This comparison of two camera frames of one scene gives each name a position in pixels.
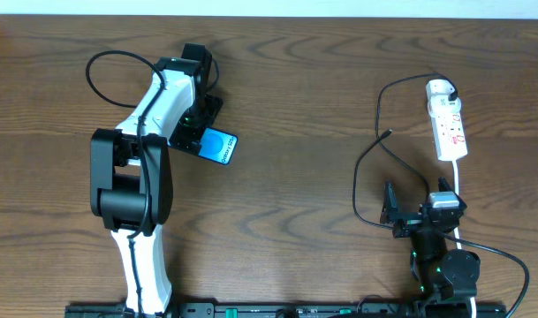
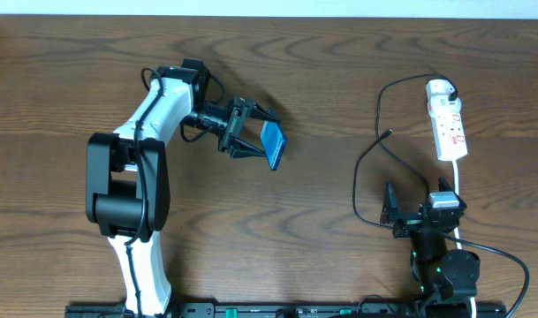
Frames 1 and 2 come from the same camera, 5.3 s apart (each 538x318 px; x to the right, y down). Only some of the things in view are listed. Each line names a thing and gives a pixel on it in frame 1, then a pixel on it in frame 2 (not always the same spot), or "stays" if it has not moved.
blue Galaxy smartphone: (217, 146) -> (273, 140)
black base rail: (291, 310) stays
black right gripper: (412, 221) stays
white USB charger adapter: (438, 92) stays
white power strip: (450, 136) stays
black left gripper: (191, 141) -> (233, 126)
